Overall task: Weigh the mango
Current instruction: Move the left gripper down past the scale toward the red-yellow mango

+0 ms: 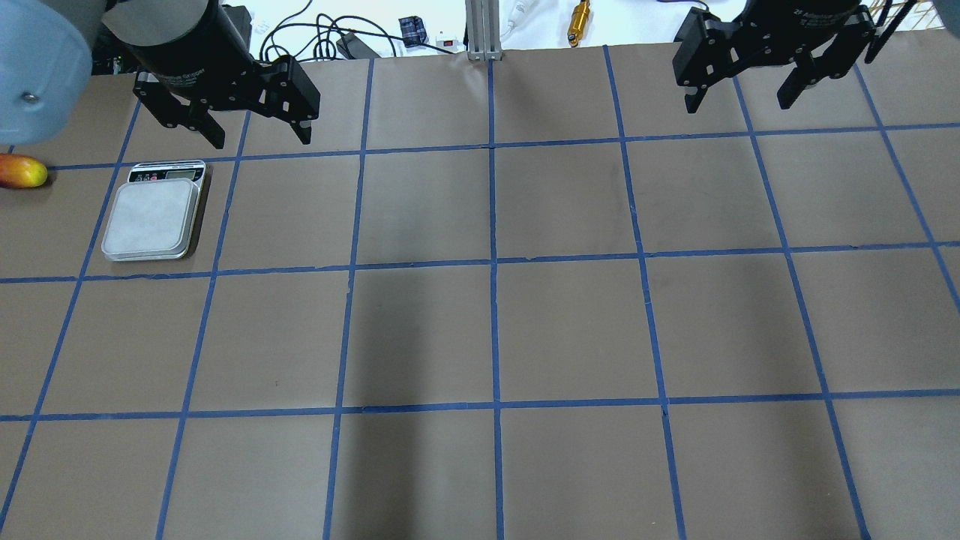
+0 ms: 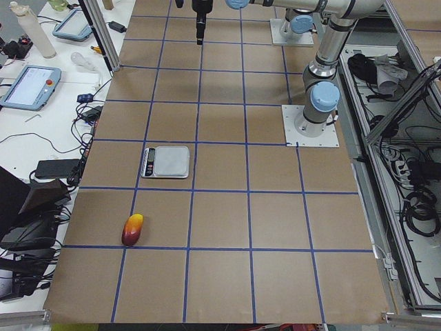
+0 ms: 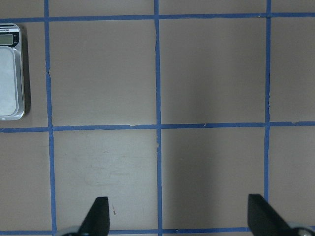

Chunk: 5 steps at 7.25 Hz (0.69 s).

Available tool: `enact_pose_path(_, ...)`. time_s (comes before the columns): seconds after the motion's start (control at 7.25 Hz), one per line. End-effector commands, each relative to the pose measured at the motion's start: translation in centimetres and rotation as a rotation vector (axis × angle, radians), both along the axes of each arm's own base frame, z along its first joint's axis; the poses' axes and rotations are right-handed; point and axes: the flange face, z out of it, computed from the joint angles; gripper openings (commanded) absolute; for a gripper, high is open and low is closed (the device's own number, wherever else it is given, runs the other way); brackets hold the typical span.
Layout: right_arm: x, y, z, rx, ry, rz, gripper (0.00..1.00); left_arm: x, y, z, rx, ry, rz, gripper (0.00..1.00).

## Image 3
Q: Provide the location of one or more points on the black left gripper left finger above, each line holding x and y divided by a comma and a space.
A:
96, 222

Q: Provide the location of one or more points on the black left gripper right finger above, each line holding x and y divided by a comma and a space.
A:
263, 220

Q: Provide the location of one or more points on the silver digital kitchen scale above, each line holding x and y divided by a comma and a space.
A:
12, 95

